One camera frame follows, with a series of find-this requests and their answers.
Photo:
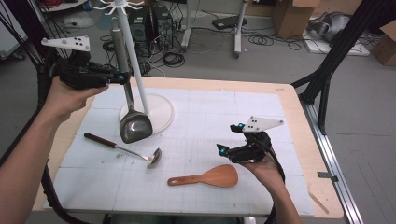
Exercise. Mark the large metal ladle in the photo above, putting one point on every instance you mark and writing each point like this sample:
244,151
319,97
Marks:
135,127

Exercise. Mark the cardboard box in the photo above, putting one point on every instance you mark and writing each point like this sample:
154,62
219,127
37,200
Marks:
292,18
386,46

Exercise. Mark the wooden rice paddle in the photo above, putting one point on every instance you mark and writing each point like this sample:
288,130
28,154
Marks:
218,176

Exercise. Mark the black flat case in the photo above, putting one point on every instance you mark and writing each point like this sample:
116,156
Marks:
225,22

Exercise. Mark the white mobile stand frame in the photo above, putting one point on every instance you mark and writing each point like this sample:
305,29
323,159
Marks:
239,34

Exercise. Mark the black metal bracket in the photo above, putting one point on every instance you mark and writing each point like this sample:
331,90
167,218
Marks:
327,175

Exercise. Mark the person's right hand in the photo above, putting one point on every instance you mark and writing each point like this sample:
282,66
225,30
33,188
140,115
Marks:
267,174

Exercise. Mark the grey bag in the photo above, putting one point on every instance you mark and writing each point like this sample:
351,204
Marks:
333,25

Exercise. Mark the black computer tower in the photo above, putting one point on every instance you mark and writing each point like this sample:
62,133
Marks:
162,26
140,25

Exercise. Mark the thin wooden stick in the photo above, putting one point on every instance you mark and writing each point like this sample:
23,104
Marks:
318,202

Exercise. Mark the aluminium rail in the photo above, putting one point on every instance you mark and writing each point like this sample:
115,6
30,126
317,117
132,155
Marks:
327,149

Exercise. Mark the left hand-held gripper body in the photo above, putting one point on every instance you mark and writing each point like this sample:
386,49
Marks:
81,74

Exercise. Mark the white floor board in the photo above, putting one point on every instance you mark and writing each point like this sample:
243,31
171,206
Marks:
314,46

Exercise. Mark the white grid mat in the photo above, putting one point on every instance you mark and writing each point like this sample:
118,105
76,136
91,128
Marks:
193,118

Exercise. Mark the person's left hand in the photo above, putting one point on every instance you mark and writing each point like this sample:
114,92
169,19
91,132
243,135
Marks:
68,99

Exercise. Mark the white utensil rack stand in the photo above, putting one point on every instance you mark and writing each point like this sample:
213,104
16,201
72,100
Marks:
163,109

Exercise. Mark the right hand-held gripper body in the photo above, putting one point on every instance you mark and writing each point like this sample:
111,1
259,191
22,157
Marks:
252,152

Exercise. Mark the black metal frame strut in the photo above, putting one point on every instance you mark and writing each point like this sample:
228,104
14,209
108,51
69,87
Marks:
28,18
342,46

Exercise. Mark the round white table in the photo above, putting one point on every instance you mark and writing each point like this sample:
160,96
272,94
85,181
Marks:
71,5

